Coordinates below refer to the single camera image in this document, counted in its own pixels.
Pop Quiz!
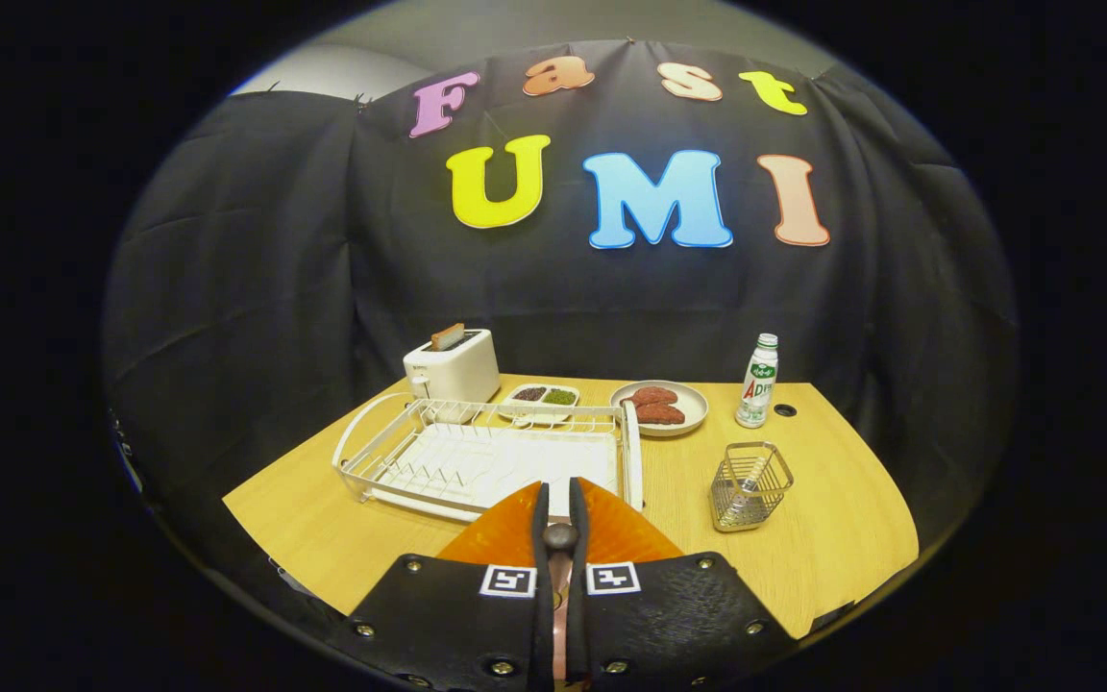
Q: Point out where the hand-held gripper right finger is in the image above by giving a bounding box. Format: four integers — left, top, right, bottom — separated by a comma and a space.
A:
566, 477, 798, 692

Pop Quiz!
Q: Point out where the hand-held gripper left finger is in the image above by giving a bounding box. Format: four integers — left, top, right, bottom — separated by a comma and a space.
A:
334, 481, 554, 692

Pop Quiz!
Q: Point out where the wooden handled spoon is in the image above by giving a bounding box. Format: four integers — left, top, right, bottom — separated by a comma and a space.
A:
544, 522, 579, 582

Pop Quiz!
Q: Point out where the white wire dish rack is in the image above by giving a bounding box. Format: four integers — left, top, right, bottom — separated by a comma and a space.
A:
332, 392, 644, 525

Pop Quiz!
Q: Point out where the metal wire basket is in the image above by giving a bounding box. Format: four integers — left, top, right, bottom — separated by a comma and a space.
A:
709, 441, 795, 532

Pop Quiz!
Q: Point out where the white divided dish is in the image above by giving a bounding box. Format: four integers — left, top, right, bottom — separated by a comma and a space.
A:
501, 383, 581, 424

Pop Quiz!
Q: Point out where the beige plate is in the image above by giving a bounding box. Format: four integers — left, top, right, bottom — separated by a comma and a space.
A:
609, 380, 709, 438

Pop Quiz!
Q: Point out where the white toaster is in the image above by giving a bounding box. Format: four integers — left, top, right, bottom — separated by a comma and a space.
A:
403, 329, 502, 405

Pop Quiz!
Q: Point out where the white milk drink bottle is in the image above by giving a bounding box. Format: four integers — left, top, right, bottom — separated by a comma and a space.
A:
735, 334, 779, 429

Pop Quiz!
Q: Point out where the black backdrop cloth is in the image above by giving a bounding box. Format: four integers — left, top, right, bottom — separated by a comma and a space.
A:
100, 38, 1021, 578

